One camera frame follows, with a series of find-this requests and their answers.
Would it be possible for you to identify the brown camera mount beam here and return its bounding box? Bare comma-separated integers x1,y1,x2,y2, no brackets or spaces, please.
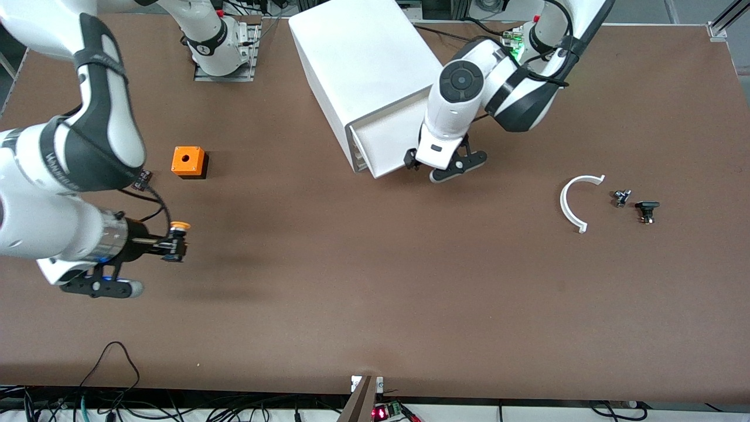
339,375,379,422

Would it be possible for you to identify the black looped cable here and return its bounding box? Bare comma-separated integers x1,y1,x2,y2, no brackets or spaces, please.
79,342,141,405

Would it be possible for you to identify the black cable on table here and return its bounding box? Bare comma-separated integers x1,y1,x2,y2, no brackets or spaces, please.
413,23,487,43

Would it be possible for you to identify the yellow capped push button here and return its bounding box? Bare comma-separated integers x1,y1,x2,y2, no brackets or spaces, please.
167,221,192,250

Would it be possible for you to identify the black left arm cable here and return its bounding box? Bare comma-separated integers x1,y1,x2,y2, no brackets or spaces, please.
516,0,582,89

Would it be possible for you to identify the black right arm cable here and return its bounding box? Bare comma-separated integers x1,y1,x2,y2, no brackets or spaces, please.
117,185,173,235

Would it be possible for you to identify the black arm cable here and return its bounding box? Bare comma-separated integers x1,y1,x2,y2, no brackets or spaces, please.
516,0,582,89
117,185,173,235

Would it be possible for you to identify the orange button enclosure box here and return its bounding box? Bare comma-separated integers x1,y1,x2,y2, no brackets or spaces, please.
171,146,209,179

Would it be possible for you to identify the circuit board with red light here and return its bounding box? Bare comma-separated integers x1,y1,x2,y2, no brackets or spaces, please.
372,401,422,422

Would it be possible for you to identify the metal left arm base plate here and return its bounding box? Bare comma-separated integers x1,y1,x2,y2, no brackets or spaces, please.
501,28,528,59

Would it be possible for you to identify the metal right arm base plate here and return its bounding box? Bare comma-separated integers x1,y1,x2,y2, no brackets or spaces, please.
193,22,263,83

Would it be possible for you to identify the white plastic arc piece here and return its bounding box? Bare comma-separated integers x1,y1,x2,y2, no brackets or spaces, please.
560,174,606,234

